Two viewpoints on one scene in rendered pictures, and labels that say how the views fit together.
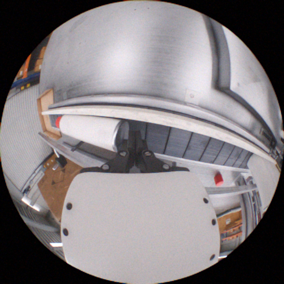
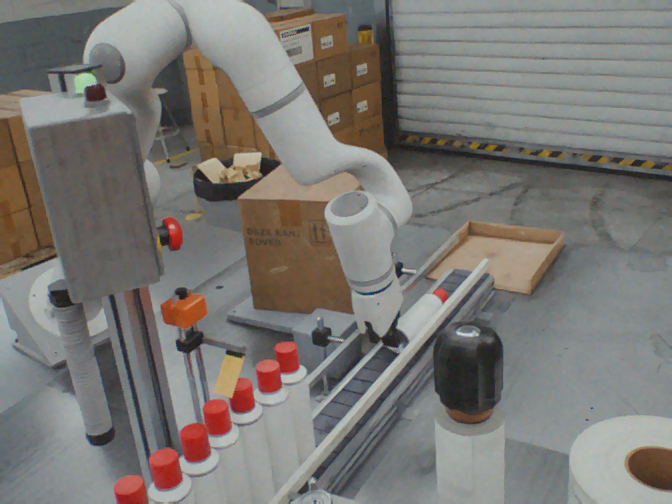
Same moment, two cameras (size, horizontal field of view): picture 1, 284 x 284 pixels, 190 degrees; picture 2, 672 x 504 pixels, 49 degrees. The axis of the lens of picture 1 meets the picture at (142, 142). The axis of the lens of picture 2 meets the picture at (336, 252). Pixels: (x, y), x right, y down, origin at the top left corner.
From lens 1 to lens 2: 1.27 m
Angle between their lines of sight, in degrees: 44
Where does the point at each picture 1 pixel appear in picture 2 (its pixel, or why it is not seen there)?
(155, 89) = (426, 392)
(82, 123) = (420, 318)
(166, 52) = not seen: hidden behind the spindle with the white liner
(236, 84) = (422, 421)
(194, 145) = (364, 385)
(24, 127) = (627, 14)
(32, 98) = not seen: outside the picture
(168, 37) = not seen: hidden behind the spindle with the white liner
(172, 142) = (374, 373)
